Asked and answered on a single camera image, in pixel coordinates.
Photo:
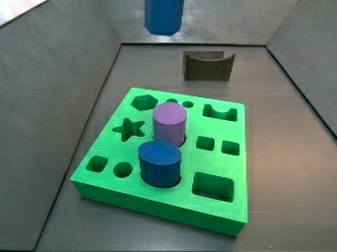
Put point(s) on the green shape sorter block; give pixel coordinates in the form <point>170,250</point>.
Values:
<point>192,183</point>

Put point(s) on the blue hexagon prism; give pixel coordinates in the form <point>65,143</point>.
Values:
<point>164,16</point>

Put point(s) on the purple cylinder peg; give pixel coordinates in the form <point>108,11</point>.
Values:
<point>169,123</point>

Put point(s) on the dark blue cylinder peg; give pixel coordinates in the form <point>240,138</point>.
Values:
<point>160,163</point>

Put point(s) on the black curved holder stand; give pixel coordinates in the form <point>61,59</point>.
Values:
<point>208,65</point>

